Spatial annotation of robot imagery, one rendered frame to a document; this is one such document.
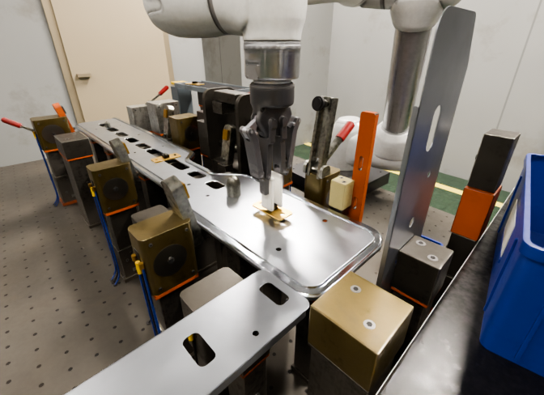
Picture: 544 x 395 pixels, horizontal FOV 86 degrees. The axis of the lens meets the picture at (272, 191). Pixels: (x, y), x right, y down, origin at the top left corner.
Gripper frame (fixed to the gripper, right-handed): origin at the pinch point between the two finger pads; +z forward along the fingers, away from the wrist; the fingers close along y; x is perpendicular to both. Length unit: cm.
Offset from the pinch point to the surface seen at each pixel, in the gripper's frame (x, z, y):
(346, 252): 17.4, 5.5, -0.4
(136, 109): -102, 0, -14
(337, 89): -209, 29, -331
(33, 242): -80, 35, 37
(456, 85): 26.7, -21.6, -2.1
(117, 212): -37.8, 13.1, 18.9
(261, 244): 5.8, 5.5, 8.1
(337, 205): 8.5, 4.1, -10.7
